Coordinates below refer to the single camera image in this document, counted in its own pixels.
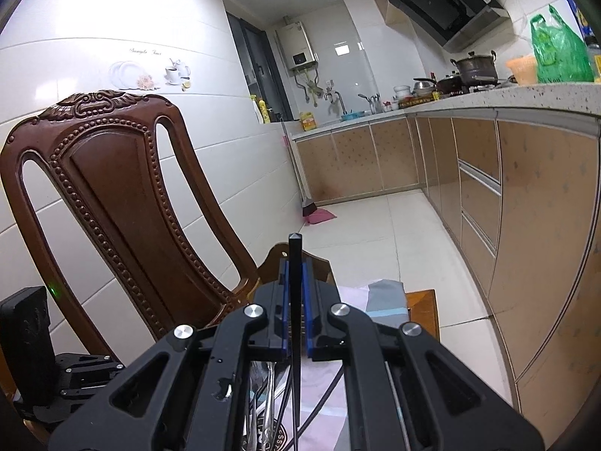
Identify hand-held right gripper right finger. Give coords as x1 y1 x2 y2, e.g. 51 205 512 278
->
302 260 545 451

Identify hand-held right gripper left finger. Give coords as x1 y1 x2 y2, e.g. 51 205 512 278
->
47 258 294 451

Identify black chopstick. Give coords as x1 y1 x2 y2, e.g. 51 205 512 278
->
288 232 302 451

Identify pink grey striped cloth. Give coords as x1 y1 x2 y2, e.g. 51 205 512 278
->
242 279 409 451

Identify pink dustpan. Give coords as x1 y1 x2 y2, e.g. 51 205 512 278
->
303 207 338 225

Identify silver metal utensil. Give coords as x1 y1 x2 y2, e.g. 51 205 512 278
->
246 361 282 451

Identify broom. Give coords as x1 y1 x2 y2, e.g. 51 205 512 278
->
280 121 317 219

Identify carved wooden chair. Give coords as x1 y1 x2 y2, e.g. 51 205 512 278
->
0 89 264 372

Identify metal faucet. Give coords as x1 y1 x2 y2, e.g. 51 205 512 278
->
325 89 348 114

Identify dark glass door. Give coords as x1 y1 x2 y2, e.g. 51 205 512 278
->
225 9 294 123

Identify dark frying pan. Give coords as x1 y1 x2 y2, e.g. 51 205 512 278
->
413 75 465 95

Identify kitchen counter cabinets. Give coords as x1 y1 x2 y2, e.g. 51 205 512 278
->
291 80 601 433

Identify white water heater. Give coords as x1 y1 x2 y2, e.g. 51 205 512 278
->
275 23 319 72

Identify black cooking pot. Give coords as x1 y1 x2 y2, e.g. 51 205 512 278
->
450 50 499 86

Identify orange plastic cup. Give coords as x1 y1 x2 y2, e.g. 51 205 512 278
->
506 55 538 86

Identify black range hood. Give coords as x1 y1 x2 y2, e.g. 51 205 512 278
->
389 0 510 52

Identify green plastic bag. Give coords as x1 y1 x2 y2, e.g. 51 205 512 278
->
530 5 595 84

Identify blue printed packet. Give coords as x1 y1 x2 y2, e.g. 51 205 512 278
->
554 0 599 43

